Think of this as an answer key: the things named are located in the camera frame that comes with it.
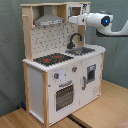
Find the grey cupboard door handle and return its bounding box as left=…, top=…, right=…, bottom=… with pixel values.
left=82, top=76, right=86, bottom=90

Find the grey range hood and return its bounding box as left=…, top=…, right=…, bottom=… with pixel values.
left=35, top=6, right=64, bottom=27

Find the grey toy sink basin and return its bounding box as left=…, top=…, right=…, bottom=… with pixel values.
left=66, top=47, right=94, bottom=56

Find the grey ice dispenser panel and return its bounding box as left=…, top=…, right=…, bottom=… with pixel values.
left=87, top=65, right=96, bottom=83

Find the small metal pot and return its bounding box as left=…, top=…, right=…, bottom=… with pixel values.
left=72, top=48, right=89, bottom=55

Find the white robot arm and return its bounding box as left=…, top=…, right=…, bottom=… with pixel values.
left=69, top=13, right=128, bottom=37

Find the red stove knob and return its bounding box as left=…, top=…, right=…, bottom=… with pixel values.
left=71, top=66, right=78, bottom=73
left=54, top=73, right=60, bottom=79

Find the black toy faucet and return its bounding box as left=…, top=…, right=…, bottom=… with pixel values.
left=66, top=32, right=83, bottom=50

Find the toy oven door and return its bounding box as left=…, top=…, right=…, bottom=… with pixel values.
left=55, top=81, right=74, bottom=111

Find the toy microwave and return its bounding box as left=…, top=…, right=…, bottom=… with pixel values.
left=68, top=3, right=87, bottom=17

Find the wooden toy kitchen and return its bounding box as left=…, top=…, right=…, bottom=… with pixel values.
left=22, top=2, right=105, bottom=127

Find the red left stove knob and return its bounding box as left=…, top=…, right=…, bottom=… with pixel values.
left=54, top=73, right=60, bottom=79

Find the red right stove knob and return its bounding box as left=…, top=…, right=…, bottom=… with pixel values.
left=71, top=66, right=78, bottom=73

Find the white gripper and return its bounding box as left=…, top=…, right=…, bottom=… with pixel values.
left=69, top=15, right=86, bottom=25

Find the black stovetop with red burners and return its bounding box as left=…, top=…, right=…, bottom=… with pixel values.
left=34, top=53, right=71, bottom=66

